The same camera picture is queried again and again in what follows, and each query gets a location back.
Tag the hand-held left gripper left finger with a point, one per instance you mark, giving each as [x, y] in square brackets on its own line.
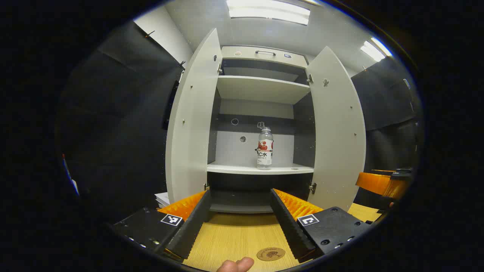
[191, 226]

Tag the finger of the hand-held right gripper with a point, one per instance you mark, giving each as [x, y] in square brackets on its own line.
[374, 183]

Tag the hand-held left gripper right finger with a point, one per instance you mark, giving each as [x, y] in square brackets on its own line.
[289, 223]

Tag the round brown coaster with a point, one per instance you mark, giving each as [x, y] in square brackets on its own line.
[271, 254]

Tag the grey cabinet door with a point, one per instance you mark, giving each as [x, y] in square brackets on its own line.
[338, 132]
[191, 124]

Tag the clear bottle with red label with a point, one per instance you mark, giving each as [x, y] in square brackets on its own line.
[264, 151]

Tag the grey cabinet with shelves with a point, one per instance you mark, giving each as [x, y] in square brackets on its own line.
[261, 88]

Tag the white paper stack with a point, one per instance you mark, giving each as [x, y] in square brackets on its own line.
[162, 199]

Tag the small rectangular ceiling light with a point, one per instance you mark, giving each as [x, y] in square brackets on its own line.
[374, 49]

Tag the large rectangular ceiling light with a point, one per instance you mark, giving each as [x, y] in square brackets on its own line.
[268, 11]

